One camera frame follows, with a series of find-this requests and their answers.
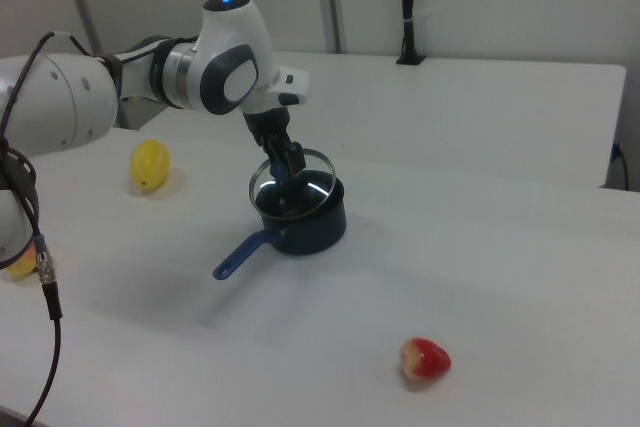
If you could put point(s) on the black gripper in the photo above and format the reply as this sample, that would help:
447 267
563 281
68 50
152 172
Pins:
267 124

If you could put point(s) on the glass lid with blue knob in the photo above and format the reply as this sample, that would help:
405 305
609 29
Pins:
320 199

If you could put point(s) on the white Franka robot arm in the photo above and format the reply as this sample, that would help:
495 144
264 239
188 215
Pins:
225 47

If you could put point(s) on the yellow striped toy melon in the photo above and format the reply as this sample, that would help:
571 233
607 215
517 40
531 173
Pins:
149 167

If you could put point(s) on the red toy strawberry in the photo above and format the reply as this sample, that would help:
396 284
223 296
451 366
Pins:
425 359

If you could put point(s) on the orange toy peach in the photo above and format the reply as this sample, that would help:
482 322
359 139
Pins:
21 264

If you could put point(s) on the black camera pole stand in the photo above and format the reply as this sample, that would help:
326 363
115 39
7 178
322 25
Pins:
409 7

